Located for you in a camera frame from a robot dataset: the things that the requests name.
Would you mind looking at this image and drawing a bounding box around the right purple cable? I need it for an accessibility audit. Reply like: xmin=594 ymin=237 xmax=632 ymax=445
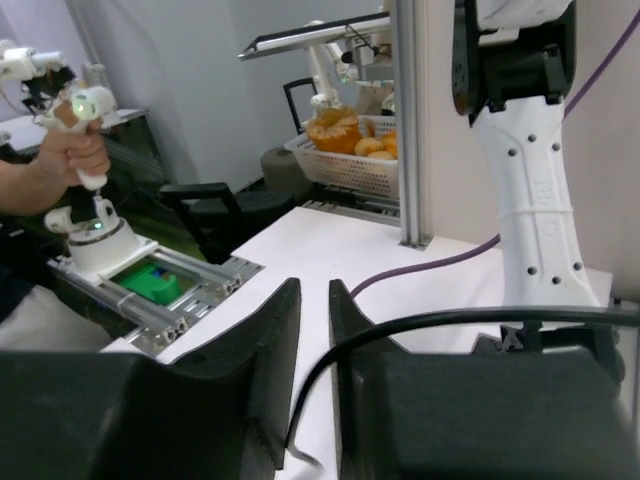
xmin=349 ymin=7 xmax=640 ymax=301

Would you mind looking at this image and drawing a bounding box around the white plastic basket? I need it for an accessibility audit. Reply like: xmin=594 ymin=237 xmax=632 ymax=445
xmin=285 ymin=114 xmax=399 ymax=199

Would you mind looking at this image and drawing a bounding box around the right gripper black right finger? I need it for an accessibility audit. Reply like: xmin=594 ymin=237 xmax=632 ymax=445
xmin=328 ymin=279 xmax=640 ymax=480

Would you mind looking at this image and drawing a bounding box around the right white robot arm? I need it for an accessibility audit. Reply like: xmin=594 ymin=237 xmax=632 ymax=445
xmin=1 ymin=1 xmax=639 ymax=479

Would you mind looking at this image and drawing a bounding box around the green plastic part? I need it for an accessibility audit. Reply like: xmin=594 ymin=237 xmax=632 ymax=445
xmin=117 ymin=264 xmax=183 ymax=306

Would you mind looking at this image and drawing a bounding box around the aluminium vertical post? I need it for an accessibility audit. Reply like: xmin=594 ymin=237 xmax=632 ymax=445
xmin=391 ymin=1 xmax=430 ymax=249

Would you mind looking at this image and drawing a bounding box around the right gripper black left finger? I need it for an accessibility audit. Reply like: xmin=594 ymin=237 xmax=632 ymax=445
xmin=1 ymin=278 xmax=301 ymax=479

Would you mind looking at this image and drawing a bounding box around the orange bread pile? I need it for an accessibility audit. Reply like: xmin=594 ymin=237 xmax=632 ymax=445
xmin=305 ymin=106 xmax=398 ymax=160

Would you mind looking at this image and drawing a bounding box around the operator hand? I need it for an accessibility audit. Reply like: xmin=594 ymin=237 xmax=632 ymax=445
xmin=36 ymin=126 xmax=110 ymax=191

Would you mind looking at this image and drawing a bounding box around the white teleoperation controller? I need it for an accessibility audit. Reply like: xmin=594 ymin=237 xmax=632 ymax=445
xmin=1 ymin=40 xmax=158 ymax=286

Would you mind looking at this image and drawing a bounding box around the aluminium leader mount frame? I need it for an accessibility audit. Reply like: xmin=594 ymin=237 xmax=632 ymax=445
xmin=49 ymin=247 xmax=263 ymax=357

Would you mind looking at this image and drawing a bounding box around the black headphone audio cable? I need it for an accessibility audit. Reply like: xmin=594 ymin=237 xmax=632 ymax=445
xmin=285 ymin=306 xmax=640 ymax=471

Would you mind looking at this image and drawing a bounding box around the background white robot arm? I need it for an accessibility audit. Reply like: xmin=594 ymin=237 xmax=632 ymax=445
xmin=238 ymin=11 xmax=394 ymax=109

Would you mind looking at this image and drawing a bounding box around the black chair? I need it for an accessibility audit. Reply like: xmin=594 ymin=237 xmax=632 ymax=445
xmin=159 ymin=182 xmax=296 ymax=264

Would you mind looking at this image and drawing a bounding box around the operator forearm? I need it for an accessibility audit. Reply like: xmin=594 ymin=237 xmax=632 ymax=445
xmin=1 ymin=158 xmax=67 ymax=216

